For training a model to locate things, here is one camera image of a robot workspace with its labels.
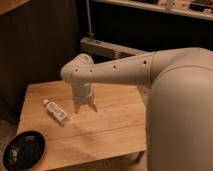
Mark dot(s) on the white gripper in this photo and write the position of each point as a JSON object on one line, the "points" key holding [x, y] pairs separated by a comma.
{"points": [[83, 98]]}

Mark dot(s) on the white plastic bottle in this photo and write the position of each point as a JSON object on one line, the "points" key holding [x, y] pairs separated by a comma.
{"points": [[55, 111]]}

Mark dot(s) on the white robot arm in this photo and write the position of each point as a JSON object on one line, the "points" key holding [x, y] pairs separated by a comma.
{"points": [[179, 110]]}

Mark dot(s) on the black ceramic bowl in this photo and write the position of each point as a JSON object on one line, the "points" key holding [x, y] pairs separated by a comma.
{"points": [[24, 151]]}

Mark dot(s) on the wooden table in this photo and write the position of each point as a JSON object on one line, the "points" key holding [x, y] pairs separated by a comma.
{"points": [[118, 128]]}

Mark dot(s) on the wooden beam shelf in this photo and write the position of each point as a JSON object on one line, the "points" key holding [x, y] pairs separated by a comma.
{"points": [[94, 47]]}

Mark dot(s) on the metal pole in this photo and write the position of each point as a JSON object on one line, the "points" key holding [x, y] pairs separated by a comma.
{"points": [[90, 32]]}

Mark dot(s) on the upper wooden shelf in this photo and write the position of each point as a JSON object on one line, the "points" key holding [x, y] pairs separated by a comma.
{"points": [[158, 8]]}

